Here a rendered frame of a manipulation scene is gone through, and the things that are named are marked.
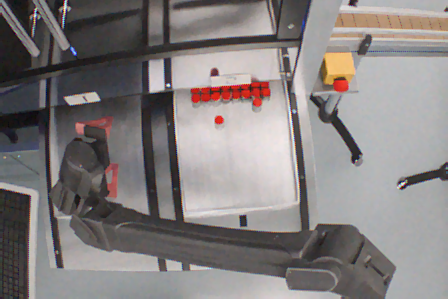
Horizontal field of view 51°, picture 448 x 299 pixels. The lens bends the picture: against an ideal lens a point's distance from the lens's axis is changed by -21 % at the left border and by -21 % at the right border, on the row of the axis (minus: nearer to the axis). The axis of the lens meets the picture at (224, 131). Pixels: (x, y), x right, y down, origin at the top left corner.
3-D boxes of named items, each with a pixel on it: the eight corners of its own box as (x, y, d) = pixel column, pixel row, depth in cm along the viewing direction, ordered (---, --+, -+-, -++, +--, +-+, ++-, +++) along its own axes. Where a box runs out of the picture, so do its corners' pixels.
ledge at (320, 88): (303, 45, 142) (304, 42, 140) (347, 44, 142) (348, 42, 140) (312, 96, 138) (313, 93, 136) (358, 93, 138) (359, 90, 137)
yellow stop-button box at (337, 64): (318, 57, 130) (321, 45, 124) (344, 56, 131) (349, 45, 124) (324, 86, 129) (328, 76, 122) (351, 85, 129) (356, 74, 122)
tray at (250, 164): (173, 74, 138) (172, 69, 135) (281, 64, 138) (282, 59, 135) (185, 215, 129) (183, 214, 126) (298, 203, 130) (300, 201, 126)
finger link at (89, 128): (98, 138, 100) (75, 164, 93) (94, 103, 97) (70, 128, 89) (128, 144, 98) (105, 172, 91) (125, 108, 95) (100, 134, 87)
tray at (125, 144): (53, 93, 138) (50, 88, 134) (141, 78, 138) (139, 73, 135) (58, 218, 129) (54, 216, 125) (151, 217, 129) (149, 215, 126)
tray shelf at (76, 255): (41, 97, 139) (39, 95, 138) (299, 66, 140) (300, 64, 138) (52, 268, 127) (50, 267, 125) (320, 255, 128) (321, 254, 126)
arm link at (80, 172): (91, 250, 80) (117, 226, 87) (107, 210, 74) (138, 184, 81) (41, 200, 82) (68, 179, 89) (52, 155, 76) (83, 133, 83)
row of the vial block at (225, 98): (191, 100, 136) (190, 94, 132) (269, 93, 136) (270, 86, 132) (192, 109, 135) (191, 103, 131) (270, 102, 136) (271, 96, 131)
